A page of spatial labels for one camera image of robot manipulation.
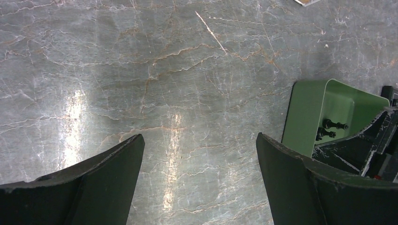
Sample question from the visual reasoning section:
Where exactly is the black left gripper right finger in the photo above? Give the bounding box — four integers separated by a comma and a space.
256, 133, 398, 225

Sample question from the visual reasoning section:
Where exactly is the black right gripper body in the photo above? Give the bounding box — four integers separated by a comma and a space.
312, 86, 398, 183

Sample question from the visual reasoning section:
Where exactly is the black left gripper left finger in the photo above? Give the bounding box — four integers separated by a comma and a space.
0, 134, 145, 225

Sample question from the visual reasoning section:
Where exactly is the black chess piece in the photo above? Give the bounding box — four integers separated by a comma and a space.
322, 119, 349, 130
315, 127, 336, 141

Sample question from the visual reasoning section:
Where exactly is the green plastic tray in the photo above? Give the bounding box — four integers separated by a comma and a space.
282, 79, 390, 157

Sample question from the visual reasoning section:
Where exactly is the white wire wooden shelf rack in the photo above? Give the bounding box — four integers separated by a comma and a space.
294, 0, 320, 7

